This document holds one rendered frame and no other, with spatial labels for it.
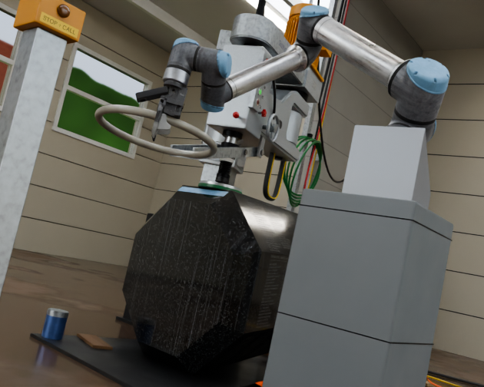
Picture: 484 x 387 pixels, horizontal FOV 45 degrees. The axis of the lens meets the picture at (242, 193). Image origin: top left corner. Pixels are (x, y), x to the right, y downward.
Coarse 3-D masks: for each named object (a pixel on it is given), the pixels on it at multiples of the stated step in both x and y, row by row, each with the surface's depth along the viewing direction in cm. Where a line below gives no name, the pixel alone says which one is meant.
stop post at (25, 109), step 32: (32, 0) 138; (32, 32) 138; (64, 32) 140; (32, 64) 137; (32, 96) 137; (0, 128) 138; (32, 128) 138; (0, 160) 134; (32, 160) 139; (0, 192) 134; (0, 224) 134; (0, 256) 135; (0, 288) 135
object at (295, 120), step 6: (294, 114) 343; (300, 114) 349; (294, 120) 343; (300, 120) 347; (288, 126) 341; (294, 126) 343; (288, 132) 341; (294, 132) 343; (288, 138) 341; (294, 138) 344; (294, 144) 347
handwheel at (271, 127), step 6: (276, 114) 293; (270, 120) 288; (276, 120) 297; (264, 126) 294; (270, 126) 292; (276, 126) 293; (270, 132) 293; (276, 132) 299; (270, 138) 292; (276, 138) 297
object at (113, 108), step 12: (108, 108) 209; (120, 108) 206; (132, 108) 204; (96, 120) 226; (168, 120) 204; (180, 120) 206; (120, 132) 240; (192, 132) 209; (144, 144) 247; (156, 144) 249; (216, 144) 223; (192, 156) 244; (204, 156) 237
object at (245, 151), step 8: (176, 144) 252; (184, 144) 258; (192, 144) 264; (200, 144) 270; (240, 144) 310; (224, 152) 270; (232, 152) 277; (240, 152) 286; (248, 152) 294; (256, 152) 302
